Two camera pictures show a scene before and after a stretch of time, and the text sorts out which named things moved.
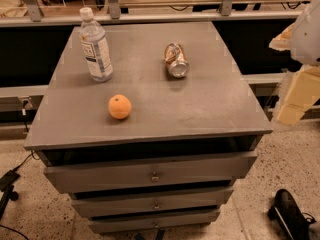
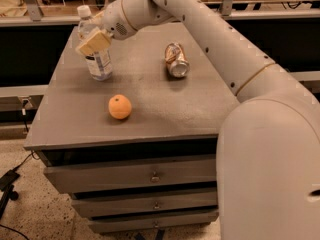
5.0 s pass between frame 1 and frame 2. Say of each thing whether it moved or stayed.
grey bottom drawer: stayed
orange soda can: stayed
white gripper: moved
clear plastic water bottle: stayed
